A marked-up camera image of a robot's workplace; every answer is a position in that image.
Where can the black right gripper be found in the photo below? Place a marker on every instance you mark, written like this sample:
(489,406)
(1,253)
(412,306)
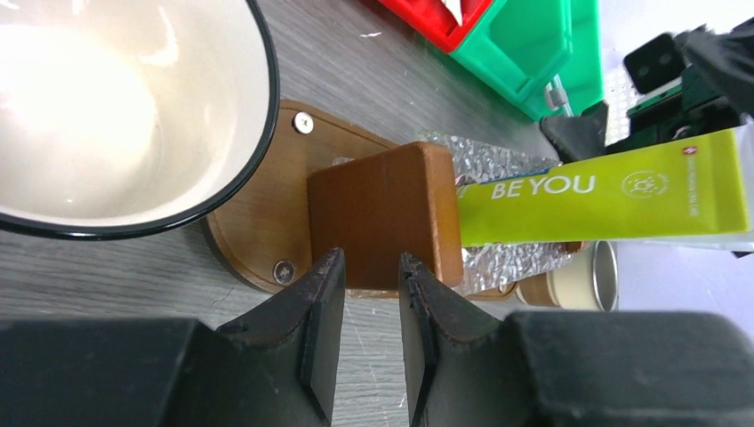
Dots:
(692,83)

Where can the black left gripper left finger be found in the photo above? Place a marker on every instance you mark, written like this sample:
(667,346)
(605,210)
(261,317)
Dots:
(275,365)

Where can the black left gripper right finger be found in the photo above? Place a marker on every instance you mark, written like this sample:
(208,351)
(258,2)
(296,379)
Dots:
(464,367)

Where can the shiny metal cup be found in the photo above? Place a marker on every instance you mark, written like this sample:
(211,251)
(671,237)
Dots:
(588,282)

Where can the brown oval wooden tray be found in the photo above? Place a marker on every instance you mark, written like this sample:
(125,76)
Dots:
(262,233)

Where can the lime green toothpaste tube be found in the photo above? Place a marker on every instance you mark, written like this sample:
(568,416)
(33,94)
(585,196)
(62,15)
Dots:
(698,186)

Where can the clear acrylic wooden rack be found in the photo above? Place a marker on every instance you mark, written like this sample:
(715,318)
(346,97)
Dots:
(375,208)

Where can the white enamel mug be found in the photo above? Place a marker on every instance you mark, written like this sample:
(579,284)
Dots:
(124,119)

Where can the white toothbrush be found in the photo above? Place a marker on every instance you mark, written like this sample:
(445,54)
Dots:
(557,99)

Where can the green plastic bin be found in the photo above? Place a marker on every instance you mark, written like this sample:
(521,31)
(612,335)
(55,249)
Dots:
(517,47)
(577,65)

